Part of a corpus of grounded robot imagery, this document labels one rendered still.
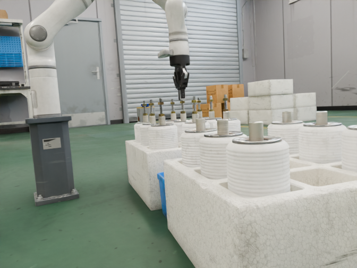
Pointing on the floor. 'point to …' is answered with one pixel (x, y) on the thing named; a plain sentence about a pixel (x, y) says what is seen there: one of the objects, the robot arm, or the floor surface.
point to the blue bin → (162, 192)
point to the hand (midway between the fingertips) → (181, 94)
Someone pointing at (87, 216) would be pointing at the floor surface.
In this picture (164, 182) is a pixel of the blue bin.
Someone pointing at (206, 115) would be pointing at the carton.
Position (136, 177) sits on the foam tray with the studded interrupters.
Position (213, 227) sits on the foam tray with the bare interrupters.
